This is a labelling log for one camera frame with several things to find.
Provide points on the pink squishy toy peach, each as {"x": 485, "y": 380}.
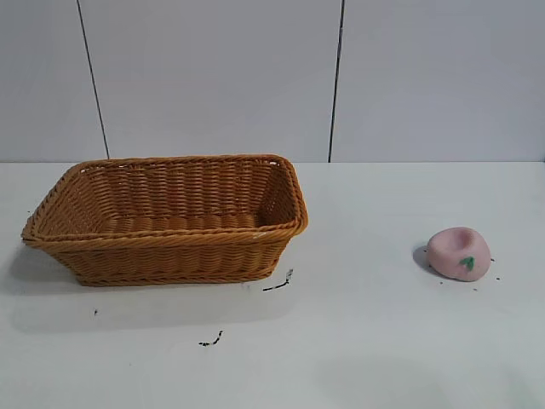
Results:
{"x": 457, "y": 255}

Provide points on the brown woven wicker basket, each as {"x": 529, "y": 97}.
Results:
{"x": 170, "y": 251}

